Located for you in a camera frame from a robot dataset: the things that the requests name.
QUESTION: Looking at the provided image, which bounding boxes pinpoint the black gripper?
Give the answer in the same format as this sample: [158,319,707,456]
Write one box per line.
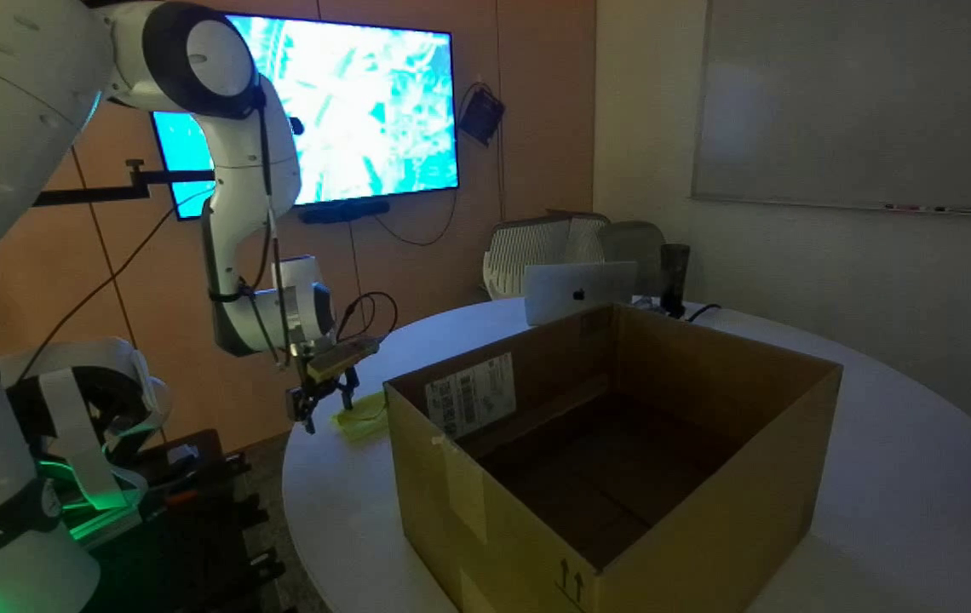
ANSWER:
[285,337,378,434]

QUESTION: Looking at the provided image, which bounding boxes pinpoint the yellow-green microfiber cloth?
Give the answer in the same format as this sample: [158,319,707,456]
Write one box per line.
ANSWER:
[329,394,388,442]

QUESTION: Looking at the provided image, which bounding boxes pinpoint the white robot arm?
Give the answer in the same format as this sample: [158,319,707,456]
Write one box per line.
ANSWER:
[0,0,370,613]

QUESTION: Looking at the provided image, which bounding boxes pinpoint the open cardboard box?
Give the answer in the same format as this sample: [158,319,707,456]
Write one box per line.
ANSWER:
[388,307,841,613]

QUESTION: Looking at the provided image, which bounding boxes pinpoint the black equipment cart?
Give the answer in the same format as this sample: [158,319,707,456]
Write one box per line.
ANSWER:
[83,429,285,613]

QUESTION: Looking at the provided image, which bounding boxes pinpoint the grey office chair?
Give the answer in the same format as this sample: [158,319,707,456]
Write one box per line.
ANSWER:
[479,216,669,299]

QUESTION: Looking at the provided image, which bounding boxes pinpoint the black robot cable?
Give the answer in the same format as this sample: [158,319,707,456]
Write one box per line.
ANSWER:
[328,288,402,349]

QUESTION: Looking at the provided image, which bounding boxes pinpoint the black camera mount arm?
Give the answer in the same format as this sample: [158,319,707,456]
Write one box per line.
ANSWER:
[35,163,215,209]

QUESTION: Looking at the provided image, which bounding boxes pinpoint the wall-mounted tv screen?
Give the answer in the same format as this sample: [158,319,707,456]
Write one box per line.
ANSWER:
[150,9,467,225]

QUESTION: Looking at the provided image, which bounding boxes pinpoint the white wall whiteboard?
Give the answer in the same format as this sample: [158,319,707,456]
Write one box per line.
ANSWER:
[693,0,971,216]

